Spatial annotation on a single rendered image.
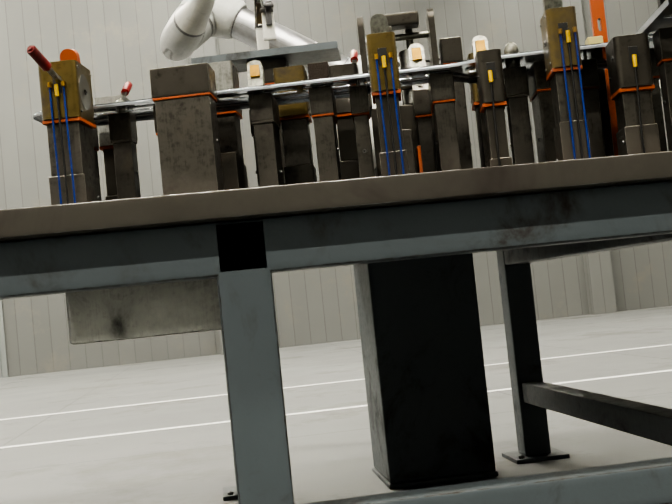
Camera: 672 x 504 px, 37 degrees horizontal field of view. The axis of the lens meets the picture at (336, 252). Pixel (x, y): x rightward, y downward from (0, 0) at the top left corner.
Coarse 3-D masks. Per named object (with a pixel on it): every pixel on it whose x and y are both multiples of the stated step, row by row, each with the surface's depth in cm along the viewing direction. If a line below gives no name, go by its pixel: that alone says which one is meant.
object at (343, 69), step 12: (336, 72) 236; (348, 72) 236; (348, 84) 236; (336, 108) 236; (348, 108) 236; (348, 120) 237; (348, 132) 237; (348, 144) 236; (348, 156) 236; (348, 168) 236
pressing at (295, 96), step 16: (592, 48) 210; (448, 64) 210; (464, 64) 208; (528, 64) 220; (304, 80) 213; (320, 80) 211; (336, 80) 211; (352, 80) 218; (368, 80) 218; (400, 80) 224; (416, 80) 224; (464, 80) 227; (224, 96) 220; (288, 96) 227; (304, 96) 230; (336, 96) 230; (96, 112) 222; (112, 112) 225; (144, 112) 229
